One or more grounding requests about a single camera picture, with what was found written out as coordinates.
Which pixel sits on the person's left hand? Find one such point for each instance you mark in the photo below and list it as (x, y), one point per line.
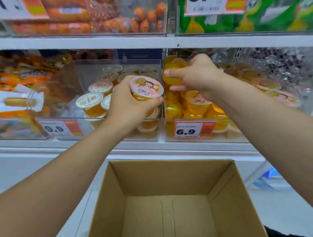
(124, 112)

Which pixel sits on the person's right hand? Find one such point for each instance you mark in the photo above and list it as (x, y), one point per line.
(203, 75)

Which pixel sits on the yellow jelly cup pink lid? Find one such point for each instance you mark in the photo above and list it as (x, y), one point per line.
(176, 64)
(146, 88)

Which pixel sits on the cluster of white-lid jelly cups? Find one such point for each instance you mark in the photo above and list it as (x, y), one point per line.
(90, 101)

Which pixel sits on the brown cardboard box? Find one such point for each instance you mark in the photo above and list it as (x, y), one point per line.
(171, 175)

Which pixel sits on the person's left forearm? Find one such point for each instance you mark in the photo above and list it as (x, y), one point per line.
(56, 190)

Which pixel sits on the person's right forearm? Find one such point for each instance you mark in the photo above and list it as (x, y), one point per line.
(269, 131)

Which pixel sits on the person's black trousers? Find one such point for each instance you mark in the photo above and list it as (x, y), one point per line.
(276, 233)

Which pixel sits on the pile of brown sachets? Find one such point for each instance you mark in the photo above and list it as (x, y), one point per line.
(185, 52)

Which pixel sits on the green sausage packet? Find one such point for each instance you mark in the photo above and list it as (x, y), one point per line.
(305, 17)
(220, 24)
(269, 22)

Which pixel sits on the orange white price tag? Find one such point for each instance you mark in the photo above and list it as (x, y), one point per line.
(53, 128)
(185, 130)
(14, 9)
(207, 7)

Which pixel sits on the dark blue card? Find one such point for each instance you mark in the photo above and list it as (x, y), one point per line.
(139, 54)

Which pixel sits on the pile of red snack packets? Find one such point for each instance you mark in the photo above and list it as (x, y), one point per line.
(93, 54)

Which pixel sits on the pile of silver foil packets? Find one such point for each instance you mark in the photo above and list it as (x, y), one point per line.
(281, 63)

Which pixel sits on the white sausage packet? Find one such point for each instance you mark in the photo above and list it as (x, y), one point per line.
(19, 101)

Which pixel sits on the pile of orange snack packets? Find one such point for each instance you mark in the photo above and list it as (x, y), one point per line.
(24, 75)

